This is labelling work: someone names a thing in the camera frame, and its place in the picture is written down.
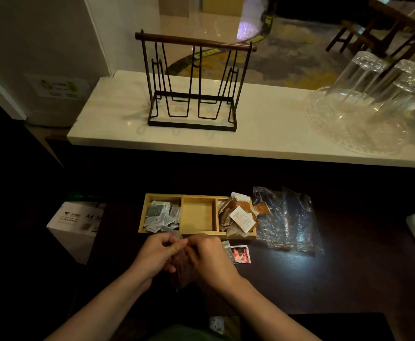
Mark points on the clear glass tray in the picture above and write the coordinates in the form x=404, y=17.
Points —
x=356, y=127

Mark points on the white power socket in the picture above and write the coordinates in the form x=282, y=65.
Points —
x=217, y=324

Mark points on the person's left thumb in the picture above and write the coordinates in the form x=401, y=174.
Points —
x=178, y=246

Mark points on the red white packet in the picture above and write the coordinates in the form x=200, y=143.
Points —
x=241, y=254

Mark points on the single brown packet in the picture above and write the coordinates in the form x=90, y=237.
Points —
x=262, y=208

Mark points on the white paper box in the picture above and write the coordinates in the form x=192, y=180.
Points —
x=74, y=227

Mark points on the wooden chair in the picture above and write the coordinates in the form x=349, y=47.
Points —
x=374, y=35

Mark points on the clear plastic bag of packets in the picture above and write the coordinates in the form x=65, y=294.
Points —
x=182, y=273

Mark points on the person's right forearm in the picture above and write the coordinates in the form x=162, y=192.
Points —
x=267, y=312

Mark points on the single grey packet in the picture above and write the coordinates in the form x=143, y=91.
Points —
x=228, y=250

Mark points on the white cabinet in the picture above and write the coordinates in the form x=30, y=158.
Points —
x=40, y=49

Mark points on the pile of brown white packets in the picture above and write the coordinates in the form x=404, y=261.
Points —
x=238, y=216

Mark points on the clear drinking glass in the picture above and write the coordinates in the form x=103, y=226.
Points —
x=358, y=76
x=401, y=88

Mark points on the pile of grey packets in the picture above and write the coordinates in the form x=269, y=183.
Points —
x=159, y=215

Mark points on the person's green trousers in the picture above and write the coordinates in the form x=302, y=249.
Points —
x=186, y=333

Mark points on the empty clear plastic bag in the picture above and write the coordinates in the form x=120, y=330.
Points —
x=301, y=223
x=269, y=227

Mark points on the person's left hand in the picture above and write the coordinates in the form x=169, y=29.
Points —
x=154, y=255

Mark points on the person's left forearm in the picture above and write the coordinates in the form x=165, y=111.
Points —
x=101, y=310

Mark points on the wooden three-compartment tray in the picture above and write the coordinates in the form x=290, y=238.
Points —
x=197, y=214

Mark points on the person's right thumb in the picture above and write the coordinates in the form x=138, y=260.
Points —
x=191, y=255

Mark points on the person's right hand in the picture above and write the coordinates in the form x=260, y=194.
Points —
x=213, y=262

